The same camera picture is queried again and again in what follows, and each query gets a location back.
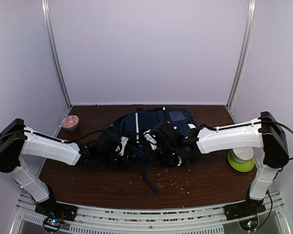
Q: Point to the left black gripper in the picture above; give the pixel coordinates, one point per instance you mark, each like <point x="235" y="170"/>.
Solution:
<point x="125" y="164"/>

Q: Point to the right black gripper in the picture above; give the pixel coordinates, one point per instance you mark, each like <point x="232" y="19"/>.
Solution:
<point x="154" y="160"/>

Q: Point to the navy blue student backpack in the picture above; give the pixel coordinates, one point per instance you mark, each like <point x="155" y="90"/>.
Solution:
<point x="157" y="136"/>

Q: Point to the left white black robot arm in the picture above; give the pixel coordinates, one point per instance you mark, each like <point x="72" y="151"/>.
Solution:
<point x="18" y="140"/>

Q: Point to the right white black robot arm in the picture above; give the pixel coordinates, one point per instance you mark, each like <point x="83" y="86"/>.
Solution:
<point x="263" y="132"/>

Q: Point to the red patterned small bowl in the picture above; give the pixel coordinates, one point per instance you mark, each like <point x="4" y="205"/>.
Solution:
<point x="70" y="123"/>

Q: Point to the lime green plate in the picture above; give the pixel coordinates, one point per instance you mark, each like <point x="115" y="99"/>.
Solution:
<point x="240" y="166"/>

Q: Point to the white bowl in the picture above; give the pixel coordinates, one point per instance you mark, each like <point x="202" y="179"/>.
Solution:
<point x="242" y="155"/>

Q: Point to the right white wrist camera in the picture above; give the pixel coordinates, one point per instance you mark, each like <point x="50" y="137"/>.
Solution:
<point x="151" y="140"/>

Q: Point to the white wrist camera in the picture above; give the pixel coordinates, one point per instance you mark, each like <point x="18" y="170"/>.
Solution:
<point x="121" y="148"/>
<point x="151" y="140"/>

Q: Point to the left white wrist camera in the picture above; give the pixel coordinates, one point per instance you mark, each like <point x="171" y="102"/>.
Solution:
<point x="121" y="148"/>

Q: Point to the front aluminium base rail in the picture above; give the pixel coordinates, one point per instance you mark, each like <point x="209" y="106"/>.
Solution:
<point x="196" y="220"/>

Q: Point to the left aluminium frame post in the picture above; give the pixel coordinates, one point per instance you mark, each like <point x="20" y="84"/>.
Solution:
<point x="54" y="52"/>

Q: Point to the aluminium frame post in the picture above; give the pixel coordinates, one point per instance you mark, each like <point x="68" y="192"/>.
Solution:
<point x="54" y="52"/>
<point x="246" y="43"/>

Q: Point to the right aluminium frame post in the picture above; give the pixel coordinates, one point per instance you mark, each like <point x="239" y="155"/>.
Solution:
<point x="246" y="43"/>

